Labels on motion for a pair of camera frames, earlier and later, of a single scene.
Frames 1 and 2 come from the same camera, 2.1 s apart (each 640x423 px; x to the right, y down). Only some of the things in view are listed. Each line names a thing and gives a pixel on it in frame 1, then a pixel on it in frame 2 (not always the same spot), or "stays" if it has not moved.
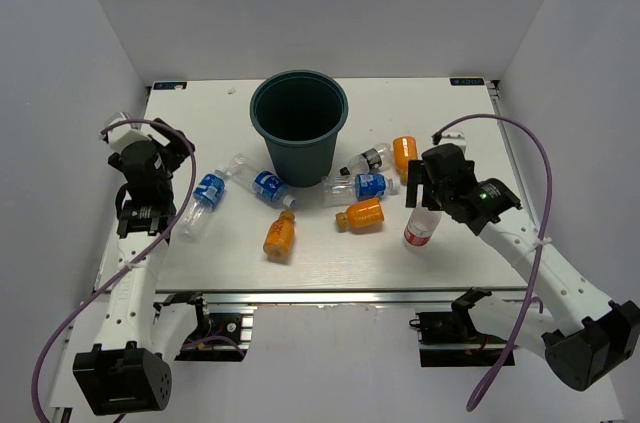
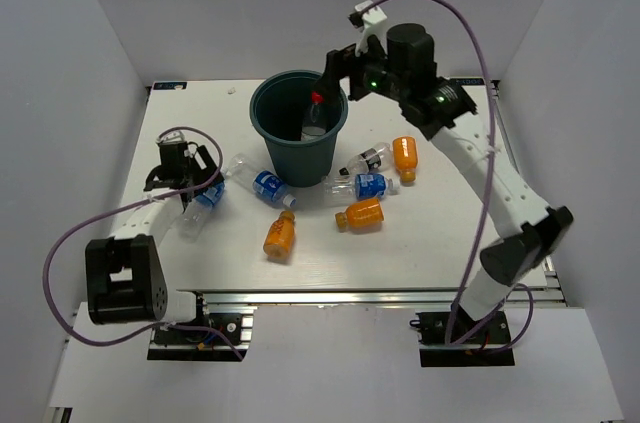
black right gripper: [417, 176] to [343, 64]
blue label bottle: [207, 194] stays
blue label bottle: [265, 184] stays
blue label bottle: [339, 190] stays
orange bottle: [404, 149] stays
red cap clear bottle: [421, 224] to [315, 126]
